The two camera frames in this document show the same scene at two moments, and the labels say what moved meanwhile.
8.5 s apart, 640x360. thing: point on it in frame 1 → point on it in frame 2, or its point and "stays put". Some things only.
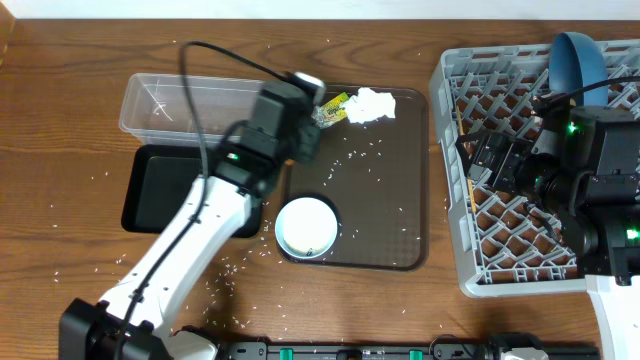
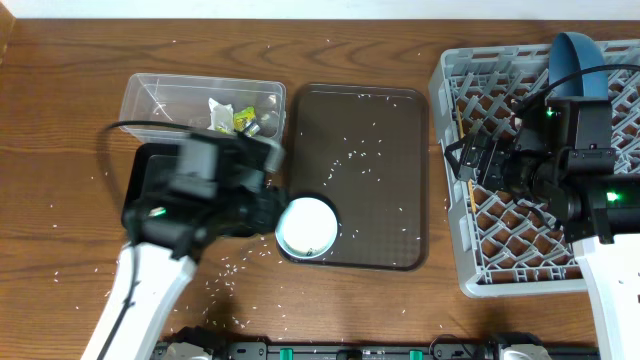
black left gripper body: (308, 141) → (270, 209)
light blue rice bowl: (305, 227) stays put
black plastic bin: (161, 178) stays put
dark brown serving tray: (376, 178) stays put
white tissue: (368, 105) → (222, 116)
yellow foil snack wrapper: (331, 112) → (245, 120)
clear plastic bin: (154, 107) stays put
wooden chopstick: (463, 133) stays put
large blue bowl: (577, 60) stays put
